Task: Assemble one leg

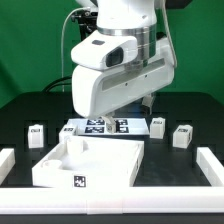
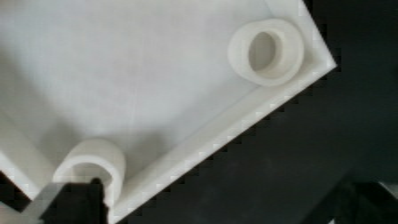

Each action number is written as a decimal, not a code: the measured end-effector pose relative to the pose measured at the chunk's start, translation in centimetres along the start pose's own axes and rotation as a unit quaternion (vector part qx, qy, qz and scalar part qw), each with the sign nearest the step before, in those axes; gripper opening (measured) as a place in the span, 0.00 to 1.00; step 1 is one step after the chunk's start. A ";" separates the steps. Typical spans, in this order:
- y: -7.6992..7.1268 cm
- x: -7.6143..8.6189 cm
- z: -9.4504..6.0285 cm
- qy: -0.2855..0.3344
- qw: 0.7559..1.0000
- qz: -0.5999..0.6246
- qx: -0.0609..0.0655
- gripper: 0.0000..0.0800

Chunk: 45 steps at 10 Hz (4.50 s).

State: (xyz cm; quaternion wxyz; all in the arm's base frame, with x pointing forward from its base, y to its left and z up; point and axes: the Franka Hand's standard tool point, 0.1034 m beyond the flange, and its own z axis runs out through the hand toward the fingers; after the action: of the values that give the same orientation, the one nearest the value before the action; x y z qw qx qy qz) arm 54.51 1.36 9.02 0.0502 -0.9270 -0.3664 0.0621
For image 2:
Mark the white square table top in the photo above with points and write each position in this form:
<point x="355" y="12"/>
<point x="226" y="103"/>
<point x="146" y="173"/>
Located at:
<point x="139" y="78"/>

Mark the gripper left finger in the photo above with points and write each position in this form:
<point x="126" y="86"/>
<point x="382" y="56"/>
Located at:
<point x="68" y="204"/>

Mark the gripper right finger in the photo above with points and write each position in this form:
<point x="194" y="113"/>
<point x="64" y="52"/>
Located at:
<point x="366" y="204"/>

